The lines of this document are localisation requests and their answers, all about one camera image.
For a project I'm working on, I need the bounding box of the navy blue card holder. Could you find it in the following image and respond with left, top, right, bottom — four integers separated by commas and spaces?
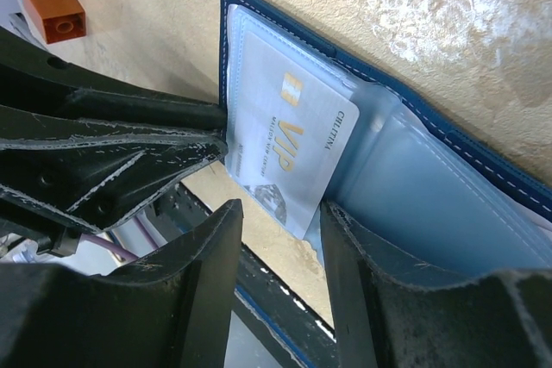
219, 0, 551, 277

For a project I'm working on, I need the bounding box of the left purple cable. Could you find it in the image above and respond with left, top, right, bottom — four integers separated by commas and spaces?
81, 216, 159, 264

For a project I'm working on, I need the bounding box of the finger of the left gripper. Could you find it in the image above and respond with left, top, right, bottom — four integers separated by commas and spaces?
1, 28, 227, 129
1, 107, 228, 233

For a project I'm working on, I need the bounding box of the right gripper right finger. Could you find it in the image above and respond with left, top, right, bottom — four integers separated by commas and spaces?
320, 202, 551, 367

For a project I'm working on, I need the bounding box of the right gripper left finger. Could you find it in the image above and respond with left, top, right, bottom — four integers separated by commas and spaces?
1, 199, 242, 367

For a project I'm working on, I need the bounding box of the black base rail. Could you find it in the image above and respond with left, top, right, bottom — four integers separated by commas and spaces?
159, 182, 337, 368

